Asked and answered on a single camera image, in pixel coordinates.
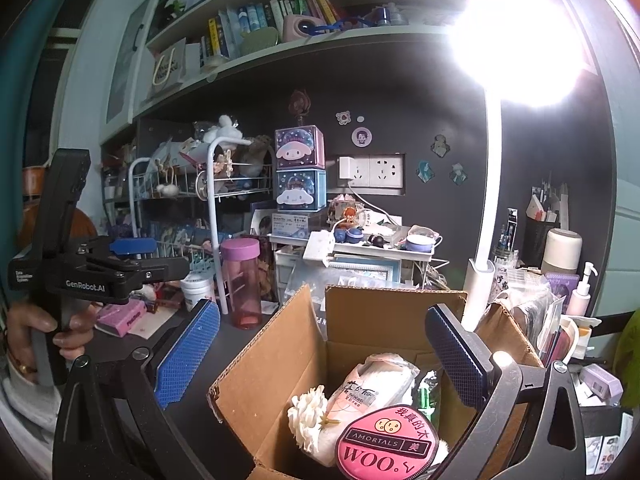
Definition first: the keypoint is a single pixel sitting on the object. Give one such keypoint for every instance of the white desk lamp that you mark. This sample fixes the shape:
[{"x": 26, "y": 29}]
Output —
[{"x": 524, "y": 52}]

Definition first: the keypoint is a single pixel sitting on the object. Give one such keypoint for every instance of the white wall socket panel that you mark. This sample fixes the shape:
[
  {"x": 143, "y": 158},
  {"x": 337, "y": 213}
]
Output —
[{"x": 372, "y": 174}]

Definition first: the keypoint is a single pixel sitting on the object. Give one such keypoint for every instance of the white fabric flower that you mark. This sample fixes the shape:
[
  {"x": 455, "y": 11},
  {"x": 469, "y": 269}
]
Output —
[{"x": 307, "y": 417}]

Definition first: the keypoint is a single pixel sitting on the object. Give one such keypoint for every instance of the pink tumbler purple lid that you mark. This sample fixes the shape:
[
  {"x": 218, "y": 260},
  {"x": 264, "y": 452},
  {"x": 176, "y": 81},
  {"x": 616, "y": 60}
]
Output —
[{"x": 241, "y": 275}]

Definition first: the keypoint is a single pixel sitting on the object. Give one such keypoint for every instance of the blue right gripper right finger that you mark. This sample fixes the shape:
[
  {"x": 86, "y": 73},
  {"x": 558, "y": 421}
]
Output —
[{"x": 463, "y": 355}]

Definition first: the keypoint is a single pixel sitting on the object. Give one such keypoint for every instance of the white mini drawer unit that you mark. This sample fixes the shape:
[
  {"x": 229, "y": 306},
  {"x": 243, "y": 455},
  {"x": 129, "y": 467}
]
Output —
[{"x": 290, "y": 272}]

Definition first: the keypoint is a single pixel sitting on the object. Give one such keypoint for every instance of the pink character box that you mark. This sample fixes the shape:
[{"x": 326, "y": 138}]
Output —
[{"x": 300, "y": 147}]

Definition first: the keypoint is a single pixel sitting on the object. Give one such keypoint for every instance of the pink tissue pack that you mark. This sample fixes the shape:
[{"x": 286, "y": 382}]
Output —
[{"x": 117, "y": 319}]

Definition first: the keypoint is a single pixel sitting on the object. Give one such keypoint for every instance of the person's left hand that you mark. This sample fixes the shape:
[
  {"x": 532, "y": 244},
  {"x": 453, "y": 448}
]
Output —
[{"x": 24, "y": 317}]

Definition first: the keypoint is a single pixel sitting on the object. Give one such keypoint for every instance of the pink sock package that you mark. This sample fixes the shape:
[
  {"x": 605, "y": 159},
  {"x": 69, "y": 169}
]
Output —
[{"x": 382, "y": 380}]

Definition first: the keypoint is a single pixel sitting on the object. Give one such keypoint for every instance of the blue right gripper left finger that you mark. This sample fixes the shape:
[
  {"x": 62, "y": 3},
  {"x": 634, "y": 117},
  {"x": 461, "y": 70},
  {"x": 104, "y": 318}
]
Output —
[{"x": 181, "y": 354}]

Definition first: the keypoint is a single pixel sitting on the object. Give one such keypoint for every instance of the pink instant camera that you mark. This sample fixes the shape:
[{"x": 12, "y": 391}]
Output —
[{"x": 300, "y": 26}]

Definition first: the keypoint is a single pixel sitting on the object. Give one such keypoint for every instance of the blue character box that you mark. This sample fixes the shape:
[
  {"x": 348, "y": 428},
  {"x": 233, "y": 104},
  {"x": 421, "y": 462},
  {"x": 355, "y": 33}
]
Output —
[{"x": 301, "y": 190}]

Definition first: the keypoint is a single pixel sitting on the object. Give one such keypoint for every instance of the clear plastic zip bag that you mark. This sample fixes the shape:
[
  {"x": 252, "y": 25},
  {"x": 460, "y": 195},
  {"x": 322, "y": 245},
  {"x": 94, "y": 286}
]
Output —
[{"x": 350, "y": 274}]

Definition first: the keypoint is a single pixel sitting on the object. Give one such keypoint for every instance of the white plastic jar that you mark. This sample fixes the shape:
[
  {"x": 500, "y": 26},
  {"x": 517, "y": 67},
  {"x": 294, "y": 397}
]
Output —
[{"x": 196, "y": 286}]

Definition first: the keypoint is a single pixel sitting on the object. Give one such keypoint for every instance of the cardboard box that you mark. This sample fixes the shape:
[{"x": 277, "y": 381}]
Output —
[{"x": 296, "y": 351}]

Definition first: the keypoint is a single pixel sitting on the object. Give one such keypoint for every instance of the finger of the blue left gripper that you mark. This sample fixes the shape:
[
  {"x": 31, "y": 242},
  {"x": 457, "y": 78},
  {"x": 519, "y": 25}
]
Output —
[{"x": 133, "y": 246}]

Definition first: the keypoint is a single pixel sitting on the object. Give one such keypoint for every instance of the row of books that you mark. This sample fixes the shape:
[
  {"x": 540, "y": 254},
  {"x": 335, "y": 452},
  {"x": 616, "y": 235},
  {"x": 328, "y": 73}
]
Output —
[{"x": 231, "y": 31}]

